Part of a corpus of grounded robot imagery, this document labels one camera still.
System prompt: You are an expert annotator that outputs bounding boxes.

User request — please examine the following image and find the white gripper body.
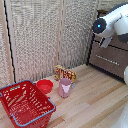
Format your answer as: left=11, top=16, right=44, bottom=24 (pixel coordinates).
left=99, top=35, right=113, bottom=50

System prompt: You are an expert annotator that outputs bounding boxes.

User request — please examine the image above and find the brown drawer with broad front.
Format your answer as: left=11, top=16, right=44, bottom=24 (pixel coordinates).
left=88, top=41, right=128, bottom=80

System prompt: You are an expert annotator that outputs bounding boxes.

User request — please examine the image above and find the dark brown drawer cabinet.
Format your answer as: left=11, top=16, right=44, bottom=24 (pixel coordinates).
left=86, top=9, right=128, bottom=82

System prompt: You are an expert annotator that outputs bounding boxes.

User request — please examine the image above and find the french fries box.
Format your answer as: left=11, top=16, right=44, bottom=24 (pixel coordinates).
left=54, top=64, right=78, bottom=85

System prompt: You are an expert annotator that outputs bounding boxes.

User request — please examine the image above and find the pink plastic cup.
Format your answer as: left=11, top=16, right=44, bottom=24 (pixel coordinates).
left=58, top=77, right=73, bottom=99

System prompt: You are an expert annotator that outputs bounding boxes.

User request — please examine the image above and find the beige woven folding screen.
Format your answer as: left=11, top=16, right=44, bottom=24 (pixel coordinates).
left=0, top=0, right=128, bottom=88

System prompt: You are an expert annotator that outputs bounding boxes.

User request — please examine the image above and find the red bowl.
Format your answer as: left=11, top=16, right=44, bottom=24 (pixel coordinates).
left=35, top=79, right=54, bottom=95

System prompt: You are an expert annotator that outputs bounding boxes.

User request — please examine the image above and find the red basket with blue rim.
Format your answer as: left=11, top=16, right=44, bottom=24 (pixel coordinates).
left=0, top=79, right=57, bottom=128

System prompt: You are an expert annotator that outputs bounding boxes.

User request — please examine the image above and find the silver drawer handle bar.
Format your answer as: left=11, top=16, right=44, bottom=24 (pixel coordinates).
left=95, top=54, right=121, bottom=66

